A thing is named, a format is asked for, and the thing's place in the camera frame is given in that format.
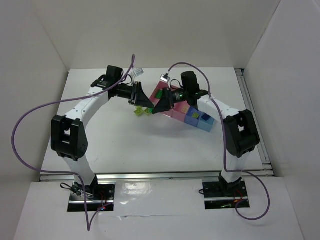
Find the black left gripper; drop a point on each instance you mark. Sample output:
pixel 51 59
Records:
pixel 135 93

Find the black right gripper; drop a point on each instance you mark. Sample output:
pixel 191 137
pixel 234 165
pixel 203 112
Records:
pixel 169 98

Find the green sloped lego piece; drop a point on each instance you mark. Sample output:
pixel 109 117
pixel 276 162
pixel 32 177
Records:
pixel 159 94

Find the dark blue lego brick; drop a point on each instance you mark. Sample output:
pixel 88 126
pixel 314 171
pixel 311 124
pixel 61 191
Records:
pixel 205 117

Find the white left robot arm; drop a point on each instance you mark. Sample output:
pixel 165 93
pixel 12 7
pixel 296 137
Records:
pixel 68 132

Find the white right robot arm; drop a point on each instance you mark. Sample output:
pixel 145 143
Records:
pixel 239 130

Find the large pink container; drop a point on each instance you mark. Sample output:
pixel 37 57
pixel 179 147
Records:
pixel 160 86

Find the beige lego brick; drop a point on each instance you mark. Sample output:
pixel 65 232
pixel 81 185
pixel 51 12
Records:
pixel 185 109

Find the purple blue container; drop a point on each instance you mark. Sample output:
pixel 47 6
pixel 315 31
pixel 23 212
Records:
pixel 191 121

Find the light blue container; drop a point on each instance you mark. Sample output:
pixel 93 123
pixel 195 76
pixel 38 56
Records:
pixel 206 125

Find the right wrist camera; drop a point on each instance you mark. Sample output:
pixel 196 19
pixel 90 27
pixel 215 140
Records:
pixel 165 78

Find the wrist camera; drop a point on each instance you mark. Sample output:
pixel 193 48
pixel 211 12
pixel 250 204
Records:
pixel 165 78
pixel 137 72

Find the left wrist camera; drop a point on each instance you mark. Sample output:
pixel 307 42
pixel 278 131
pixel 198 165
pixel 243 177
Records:
pixel 137 72

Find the aluminium front rail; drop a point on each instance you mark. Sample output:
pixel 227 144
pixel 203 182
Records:
pixel 137 176

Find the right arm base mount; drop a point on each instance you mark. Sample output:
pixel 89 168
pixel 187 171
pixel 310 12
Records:
pixel 216 199

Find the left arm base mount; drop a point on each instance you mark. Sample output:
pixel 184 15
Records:
pixel 103 198

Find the aluminium side rail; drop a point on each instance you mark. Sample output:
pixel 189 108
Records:
pixel 267 168

